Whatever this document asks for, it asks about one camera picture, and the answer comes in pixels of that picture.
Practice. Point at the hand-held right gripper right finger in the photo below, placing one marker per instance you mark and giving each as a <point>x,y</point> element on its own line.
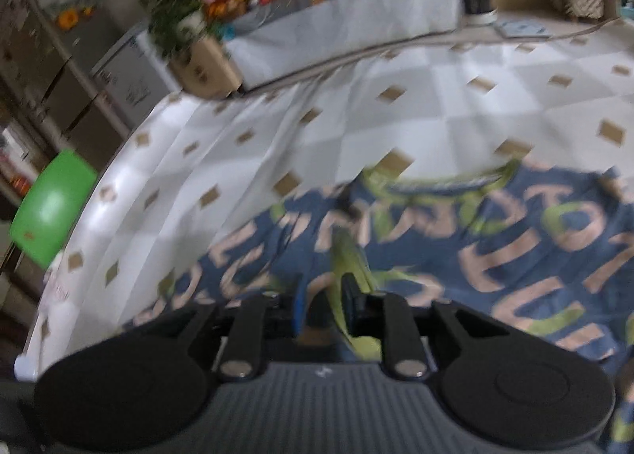
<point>352,304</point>

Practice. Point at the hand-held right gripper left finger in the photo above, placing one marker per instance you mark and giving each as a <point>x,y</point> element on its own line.
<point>299,304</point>

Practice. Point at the blue lettered sweatshirt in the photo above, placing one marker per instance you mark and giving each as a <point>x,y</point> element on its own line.
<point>495,246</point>

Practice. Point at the grey white checkered tablecloth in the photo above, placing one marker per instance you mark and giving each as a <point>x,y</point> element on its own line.
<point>346,112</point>

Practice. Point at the cardboard box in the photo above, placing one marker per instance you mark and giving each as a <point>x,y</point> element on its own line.
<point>205,70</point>

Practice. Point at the green plastic chair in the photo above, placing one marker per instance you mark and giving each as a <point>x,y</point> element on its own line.
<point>54,206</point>

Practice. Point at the white chest freezer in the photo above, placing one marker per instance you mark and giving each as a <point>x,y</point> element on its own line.
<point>133,77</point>

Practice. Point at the cloth covered side table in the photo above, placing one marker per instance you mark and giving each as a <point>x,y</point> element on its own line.
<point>346,18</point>

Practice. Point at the round-dial floor scale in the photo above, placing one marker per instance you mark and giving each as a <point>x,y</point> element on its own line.
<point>522,30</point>

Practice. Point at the grey refrigerator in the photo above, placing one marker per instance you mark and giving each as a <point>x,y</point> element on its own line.
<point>59,67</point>

